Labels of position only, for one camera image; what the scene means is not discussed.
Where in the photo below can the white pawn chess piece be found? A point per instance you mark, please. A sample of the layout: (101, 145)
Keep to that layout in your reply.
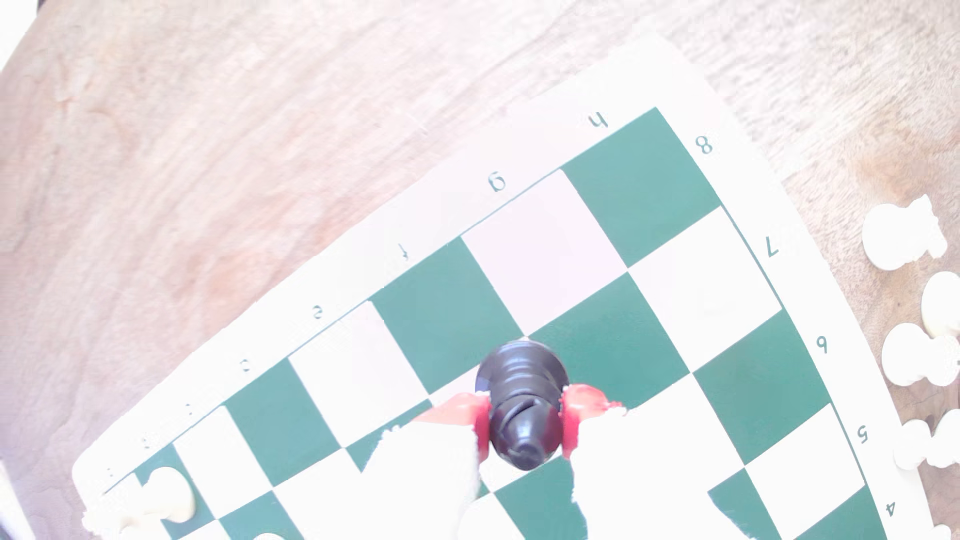
(911, 444)

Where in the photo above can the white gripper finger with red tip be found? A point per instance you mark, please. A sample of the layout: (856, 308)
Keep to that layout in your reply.
(450, 427)
(589, 409)

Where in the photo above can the green white chess mat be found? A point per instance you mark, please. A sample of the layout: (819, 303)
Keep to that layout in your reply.
(641, 187)

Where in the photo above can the black pawn chess piece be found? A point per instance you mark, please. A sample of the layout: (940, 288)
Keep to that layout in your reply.
(525, 405)

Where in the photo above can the white flared-top chess piece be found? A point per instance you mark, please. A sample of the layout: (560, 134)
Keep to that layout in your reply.
(911, 354)

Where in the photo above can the white rook chess piece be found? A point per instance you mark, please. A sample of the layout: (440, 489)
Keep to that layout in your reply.
(896, 236)

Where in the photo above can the tall white chess piece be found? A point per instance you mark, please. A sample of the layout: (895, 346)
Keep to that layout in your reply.
(169, 495)
(943, 304)

